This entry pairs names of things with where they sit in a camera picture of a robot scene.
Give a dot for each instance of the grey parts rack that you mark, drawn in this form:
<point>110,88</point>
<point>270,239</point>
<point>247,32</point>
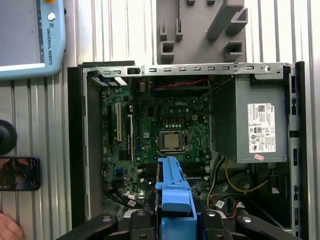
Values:
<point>200,50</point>

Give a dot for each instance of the black graphics card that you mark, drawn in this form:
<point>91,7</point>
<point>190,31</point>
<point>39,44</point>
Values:
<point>130,140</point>

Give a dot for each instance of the round black tool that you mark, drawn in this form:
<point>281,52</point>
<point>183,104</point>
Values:
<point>6,137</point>

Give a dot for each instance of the pale blue teach pendant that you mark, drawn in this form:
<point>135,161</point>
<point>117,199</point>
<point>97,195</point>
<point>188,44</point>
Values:
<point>25,37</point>

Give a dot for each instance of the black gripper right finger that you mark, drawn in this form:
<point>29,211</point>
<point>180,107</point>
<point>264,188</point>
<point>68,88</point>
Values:
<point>213,227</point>

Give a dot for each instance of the black smartphone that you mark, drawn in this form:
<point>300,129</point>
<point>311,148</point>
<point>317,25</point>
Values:
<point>20,175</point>

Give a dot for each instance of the CPU socket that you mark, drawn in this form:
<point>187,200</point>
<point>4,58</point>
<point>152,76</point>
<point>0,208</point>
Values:
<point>160,150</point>

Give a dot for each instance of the silver CPU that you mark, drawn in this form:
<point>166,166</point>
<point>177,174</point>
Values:
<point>172,141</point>

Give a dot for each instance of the RAM slot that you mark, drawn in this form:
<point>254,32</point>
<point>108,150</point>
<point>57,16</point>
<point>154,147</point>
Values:
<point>197,168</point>
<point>197,177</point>

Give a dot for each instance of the green motherboard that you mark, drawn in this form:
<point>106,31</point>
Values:
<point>155,117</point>

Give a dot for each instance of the grey power supply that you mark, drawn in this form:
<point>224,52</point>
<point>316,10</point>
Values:
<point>230,120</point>

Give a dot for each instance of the black expansion slot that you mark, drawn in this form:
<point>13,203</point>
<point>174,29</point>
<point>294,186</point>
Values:
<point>110,130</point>

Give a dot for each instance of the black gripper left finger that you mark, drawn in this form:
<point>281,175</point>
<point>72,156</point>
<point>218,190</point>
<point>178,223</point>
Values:
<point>142,227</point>

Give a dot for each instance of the black PC case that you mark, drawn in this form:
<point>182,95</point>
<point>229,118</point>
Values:
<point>75,150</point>

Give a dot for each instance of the hard disk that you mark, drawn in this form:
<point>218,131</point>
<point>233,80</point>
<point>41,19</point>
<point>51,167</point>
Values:
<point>175,195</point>

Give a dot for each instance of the person hand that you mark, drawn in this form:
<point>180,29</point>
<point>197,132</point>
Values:
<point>10,228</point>

